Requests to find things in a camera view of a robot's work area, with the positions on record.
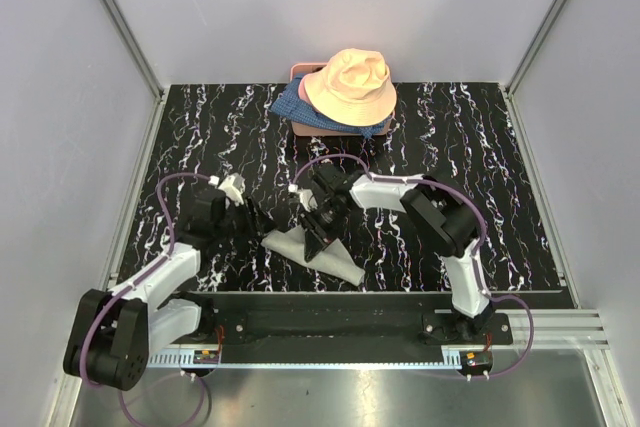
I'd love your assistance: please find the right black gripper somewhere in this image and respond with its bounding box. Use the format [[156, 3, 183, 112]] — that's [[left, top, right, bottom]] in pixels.
[[297, 200, 351, 262]]

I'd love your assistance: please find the grey cloth napkin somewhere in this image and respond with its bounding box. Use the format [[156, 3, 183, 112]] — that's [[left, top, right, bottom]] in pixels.
[[261, 226, 365, 287]]

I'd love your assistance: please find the blue patterned cloth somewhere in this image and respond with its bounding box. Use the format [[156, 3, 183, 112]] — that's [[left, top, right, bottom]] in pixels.
[[271, 75, 394, 139]]

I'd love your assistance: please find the white slotted cable duct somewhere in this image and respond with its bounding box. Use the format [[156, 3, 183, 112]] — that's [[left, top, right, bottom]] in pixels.
[[147, 348, 220, 369]]

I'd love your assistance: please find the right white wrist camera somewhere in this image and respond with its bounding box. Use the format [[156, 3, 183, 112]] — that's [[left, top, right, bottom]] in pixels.
[[288, 184, 318, 212]]

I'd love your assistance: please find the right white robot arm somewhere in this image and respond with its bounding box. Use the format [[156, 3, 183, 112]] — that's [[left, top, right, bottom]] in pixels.
[[289, 164, 494, 344]]

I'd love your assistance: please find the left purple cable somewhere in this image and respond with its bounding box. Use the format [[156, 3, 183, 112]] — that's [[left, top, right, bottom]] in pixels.
[[79, 172, 221, 423]]

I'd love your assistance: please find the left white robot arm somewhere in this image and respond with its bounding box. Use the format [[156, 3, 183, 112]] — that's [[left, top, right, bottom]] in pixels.
[[62, 187, 276, 391]]

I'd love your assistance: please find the peach bucket hat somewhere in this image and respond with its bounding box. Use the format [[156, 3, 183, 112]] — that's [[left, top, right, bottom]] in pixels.
[[302, 48, 397, 127]]

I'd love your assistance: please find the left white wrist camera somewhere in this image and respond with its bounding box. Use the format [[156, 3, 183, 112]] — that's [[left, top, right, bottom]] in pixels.
[[208, 173, 245, 206]]

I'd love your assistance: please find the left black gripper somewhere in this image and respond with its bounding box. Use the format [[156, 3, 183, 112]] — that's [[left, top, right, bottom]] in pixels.
[[214, 195, 278, 243]]

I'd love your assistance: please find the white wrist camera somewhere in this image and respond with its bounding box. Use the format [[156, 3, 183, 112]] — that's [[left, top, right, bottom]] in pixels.
[[208, 173, 245, 206], [288, 184, 318, 212]]

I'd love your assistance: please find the pink plastic tray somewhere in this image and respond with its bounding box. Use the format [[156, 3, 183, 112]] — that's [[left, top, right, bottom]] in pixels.
[[290, 62, 395, 137]]

